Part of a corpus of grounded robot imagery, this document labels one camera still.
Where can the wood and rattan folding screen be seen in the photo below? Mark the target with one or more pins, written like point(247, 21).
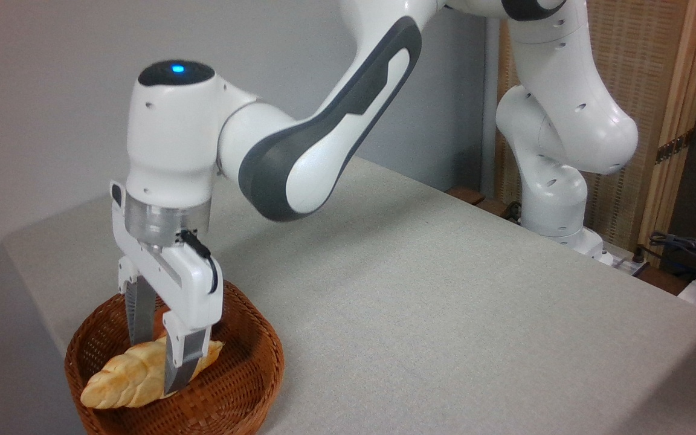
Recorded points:
point(650, 66)

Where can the brown wicker basket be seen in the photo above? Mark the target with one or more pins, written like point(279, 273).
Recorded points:
point(233, 386)

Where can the round orange bread roll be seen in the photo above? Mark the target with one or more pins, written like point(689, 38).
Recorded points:
point(160, 329)

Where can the long braided bread loaf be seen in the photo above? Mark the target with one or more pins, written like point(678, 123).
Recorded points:
point(130, 377)

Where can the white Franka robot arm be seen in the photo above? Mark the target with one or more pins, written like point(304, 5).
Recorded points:
point(312, 151)

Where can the brown wooden board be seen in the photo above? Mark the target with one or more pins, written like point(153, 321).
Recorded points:
point(475, 198)

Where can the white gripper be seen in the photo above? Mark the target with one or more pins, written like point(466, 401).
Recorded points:
point(194, 290)

